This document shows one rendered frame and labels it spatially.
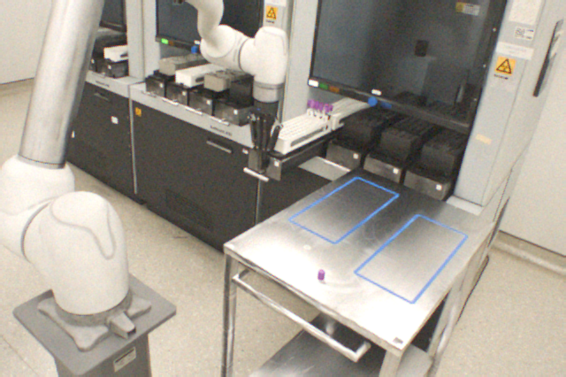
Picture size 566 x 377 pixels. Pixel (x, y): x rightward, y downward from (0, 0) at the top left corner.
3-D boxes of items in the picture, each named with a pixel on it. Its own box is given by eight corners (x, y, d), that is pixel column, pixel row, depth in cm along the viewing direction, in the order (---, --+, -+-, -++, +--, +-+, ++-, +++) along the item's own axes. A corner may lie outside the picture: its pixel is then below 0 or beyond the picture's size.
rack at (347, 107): (348, 109, 201) (350, 95, 199) (369, 115, 197) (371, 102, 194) (311, 125, 180) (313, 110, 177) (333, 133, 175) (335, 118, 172)
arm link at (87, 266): (86, 328, 87) (70, 235, 77) (30, 288, 95) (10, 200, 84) (146, 285, 100) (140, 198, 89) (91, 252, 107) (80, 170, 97)
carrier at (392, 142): (410, 156, 159) (415, 140, 156) (409, 157, 157) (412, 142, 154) (380, 145, 164) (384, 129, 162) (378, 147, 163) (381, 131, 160)
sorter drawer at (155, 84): (240, 68, 269) (240, 53, 265) (257, 73, 262) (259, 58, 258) (138, 93, 216) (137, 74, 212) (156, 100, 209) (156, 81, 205)
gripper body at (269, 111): (285, 99, 142) (282, 127, 146) (263, 92, 146) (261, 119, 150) (270, 104, 136) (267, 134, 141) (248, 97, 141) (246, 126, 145)
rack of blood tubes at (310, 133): (309, 126, 178) (310, 111, 175) (331, 134, 173) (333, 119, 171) (260, 148, 157) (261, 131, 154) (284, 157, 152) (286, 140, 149)
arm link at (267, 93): (265, 74, 144) (264, 92, 147) (247, 79, 137) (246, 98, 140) (289, 81, 140) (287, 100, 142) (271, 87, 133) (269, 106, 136)
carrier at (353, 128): (371, 142, 166) (374, 126, 163) (369, 143, 165) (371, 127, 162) (343, 132, 172) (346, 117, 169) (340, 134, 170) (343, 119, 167)
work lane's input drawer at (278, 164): (346, 120, 208) (349, 101, 204) (373, 129, 201) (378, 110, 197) (239, 172, 155) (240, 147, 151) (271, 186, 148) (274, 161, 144)
